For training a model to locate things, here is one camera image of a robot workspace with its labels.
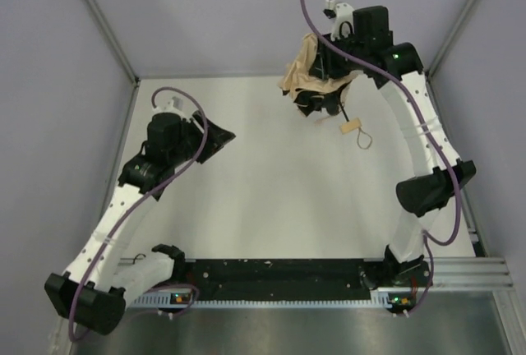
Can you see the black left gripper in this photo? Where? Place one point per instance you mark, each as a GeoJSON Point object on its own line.
{"type": "Point", "coordinates": [201, 137]}

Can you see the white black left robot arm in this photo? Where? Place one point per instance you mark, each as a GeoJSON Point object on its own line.
{"type": "Point", "coordinates": [93, 292]}

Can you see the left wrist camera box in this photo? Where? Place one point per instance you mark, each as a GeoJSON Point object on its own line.
{"type": "Point", "coordinates": [173, 105]}

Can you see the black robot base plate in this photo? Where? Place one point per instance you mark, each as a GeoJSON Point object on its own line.
{"type": "Point", "coordinates": [296, 279]}

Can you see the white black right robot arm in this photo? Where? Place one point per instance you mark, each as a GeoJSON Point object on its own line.
{"type": "Point", "coordinates": [438, 171]}

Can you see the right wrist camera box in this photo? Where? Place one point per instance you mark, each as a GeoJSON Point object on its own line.
{"type": "Point", "coordinates": [341, 14]}

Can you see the aluminium frame rail front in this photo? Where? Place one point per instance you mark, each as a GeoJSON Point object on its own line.
{"type": "Point", "coordinates": [451, 275]}

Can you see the aluminium frame post right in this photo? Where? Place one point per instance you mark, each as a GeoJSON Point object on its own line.
{"type": "Point", "coordinates": [453, 34]}

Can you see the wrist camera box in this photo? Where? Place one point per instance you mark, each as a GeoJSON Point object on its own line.
{"type": "Point", "coordinates": [341, 14]}
{"type": "Point", "coordinates": [173, 105]}

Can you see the aluminium frame post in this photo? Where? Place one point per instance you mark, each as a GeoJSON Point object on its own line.
{"type": "Point", "coordinates": [453, 34]}
{"type": "Point", "coordinates": [106, 31]}

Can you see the aluminium frame post left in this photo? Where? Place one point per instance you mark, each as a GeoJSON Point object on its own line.
{"type": "Point", "coordinates": [106, 31]}

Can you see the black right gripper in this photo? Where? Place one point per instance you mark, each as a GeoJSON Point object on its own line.
{"type": "Point", "coordinates": [322, 94]}

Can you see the beige and black folding umbrella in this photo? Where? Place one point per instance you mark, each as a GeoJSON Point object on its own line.
{"type": "Point", "coordinates": [309, 87]}

